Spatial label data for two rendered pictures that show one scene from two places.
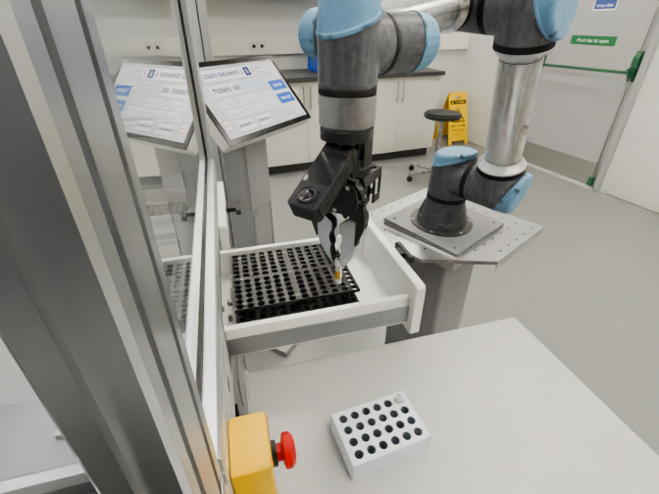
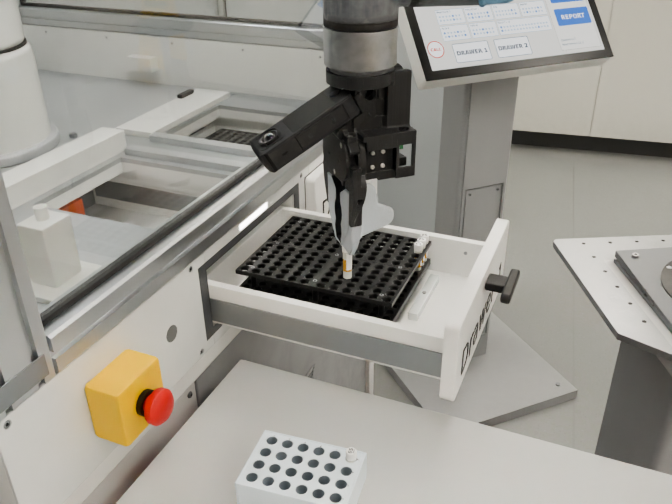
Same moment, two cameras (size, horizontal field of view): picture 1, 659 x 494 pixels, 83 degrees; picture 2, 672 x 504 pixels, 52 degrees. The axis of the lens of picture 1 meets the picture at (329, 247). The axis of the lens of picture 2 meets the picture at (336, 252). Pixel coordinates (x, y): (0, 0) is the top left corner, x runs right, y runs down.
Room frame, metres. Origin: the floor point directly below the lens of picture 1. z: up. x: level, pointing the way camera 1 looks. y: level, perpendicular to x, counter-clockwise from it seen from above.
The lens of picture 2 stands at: (-0.06, -0.45, 1.37)
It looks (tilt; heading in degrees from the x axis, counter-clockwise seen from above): 29 degrees down; 39
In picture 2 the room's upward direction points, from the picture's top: 1 degrees counter-clockwise
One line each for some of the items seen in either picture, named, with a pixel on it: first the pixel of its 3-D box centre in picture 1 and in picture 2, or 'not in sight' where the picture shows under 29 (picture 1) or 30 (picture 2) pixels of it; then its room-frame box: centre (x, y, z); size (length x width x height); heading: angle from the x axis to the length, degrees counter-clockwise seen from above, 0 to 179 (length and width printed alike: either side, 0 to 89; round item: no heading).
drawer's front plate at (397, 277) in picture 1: (385, 267); (477, 300); (0.64, -0.12, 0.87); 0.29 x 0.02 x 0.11; 15
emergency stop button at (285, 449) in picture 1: (282, 451); (155, 405); (0.25, 0.06, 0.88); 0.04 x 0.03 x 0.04; 15
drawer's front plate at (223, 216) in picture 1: (224, 220); (343, 177); (0.86, 0.27, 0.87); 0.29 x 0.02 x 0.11; 15
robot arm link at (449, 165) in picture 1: (453, 172); not in sight; (1.03, -0.36, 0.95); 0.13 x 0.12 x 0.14; 43
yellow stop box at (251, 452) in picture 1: (255, 458); (129, 397); (0.24, 0.09, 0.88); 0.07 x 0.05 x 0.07; 15
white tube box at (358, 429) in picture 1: (379, 432); (302, 479); (0.34, -0.08, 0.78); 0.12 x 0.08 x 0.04; 111
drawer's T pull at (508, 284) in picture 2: (399, 252); (500, 284); (0.65, -0.14, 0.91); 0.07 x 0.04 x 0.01; 15
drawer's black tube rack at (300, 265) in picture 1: (291, 284); (337, 274); (0.59, 0.07, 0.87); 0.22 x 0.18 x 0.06; 105
